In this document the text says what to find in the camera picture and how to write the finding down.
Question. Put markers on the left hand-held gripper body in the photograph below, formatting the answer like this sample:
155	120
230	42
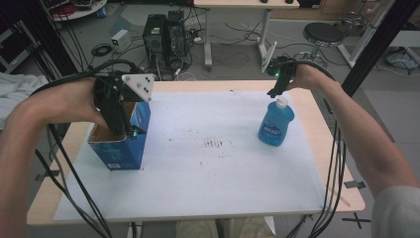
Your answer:
112	92

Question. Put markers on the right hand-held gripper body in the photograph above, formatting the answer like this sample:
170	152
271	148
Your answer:
280	67

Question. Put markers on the blue cardboard box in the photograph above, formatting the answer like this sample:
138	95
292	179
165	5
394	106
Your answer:
122	152

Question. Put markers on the blue liquid soap bottle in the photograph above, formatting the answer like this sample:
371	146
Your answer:
275	124

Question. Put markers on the person's right hand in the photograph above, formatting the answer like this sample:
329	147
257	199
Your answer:
308	77

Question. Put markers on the person's left hand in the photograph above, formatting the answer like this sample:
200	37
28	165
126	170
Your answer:
69	102

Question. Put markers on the small white box device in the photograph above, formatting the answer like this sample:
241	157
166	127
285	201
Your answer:
120	39

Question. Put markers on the black round stool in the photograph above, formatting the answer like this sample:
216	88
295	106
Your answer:
323	33

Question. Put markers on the black computer tower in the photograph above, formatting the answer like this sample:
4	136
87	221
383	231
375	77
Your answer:
175	33
154	36

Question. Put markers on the wooden desk with white legs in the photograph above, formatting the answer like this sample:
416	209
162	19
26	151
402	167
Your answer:
244	4

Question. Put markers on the white table mat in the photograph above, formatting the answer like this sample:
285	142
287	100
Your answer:
204	178

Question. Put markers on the chrome stool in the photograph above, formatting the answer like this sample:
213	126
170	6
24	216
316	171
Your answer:
351	20

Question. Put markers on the black tape strip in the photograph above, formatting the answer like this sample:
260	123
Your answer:
355	184
46	175

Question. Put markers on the round white table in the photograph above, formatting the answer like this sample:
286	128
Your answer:
81	11

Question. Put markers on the black curtain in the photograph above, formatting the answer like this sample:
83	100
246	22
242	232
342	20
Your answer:
43	36

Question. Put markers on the white cloth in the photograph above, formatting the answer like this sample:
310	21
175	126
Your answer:
16	91

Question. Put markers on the person's beige trouser legs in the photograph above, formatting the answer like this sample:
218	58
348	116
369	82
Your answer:
198	229

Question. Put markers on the black tape cross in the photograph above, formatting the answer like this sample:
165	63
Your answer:
356	220

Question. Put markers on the person's grey sleeve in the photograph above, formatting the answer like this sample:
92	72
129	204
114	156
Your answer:
396	214

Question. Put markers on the white metal frame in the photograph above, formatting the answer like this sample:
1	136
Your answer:
366	36

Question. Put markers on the black metal stand post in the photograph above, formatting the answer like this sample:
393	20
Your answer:
379	43

